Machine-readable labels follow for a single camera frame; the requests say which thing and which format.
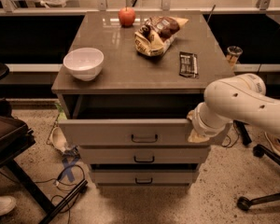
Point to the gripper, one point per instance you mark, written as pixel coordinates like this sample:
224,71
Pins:
198,124

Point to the yellow brown chip bag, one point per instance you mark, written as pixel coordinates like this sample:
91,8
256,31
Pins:
157,34

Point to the black floor stand bar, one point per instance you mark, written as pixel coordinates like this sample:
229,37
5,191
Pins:
65,202

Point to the plastic cup with drink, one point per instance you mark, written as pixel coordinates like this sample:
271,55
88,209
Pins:
233,54

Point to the grey drawer cabinet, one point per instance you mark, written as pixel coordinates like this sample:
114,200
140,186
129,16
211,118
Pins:
125,71

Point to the white bowl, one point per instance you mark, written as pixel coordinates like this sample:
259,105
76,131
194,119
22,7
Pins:
85,63

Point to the trash pile on floor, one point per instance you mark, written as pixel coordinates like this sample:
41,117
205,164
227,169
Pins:
57,138

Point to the red apple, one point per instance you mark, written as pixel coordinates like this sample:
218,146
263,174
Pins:
126,16

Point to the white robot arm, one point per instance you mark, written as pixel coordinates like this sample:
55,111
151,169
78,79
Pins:
239,98

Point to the white shoe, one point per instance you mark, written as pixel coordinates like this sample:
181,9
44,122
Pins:
7,204

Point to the grey drawer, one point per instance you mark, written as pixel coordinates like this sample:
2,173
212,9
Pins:
144,174
131,120
142,155

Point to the black chair left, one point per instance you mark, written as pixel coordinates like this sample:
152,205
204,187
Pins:
15,135

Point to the grey top drawer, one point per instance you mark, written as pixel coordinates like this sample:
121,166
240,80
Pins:
131,120

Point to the grey middle drawer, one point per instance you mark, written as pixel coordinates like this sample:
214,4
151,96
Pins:
142,155

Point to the black snack bar wrapper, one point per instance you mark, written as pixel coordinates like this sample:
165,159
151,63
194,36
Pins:
188,64

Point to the grey bottom drawer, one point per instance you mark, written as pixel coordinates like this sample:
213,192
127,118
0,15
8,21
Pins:
144,174

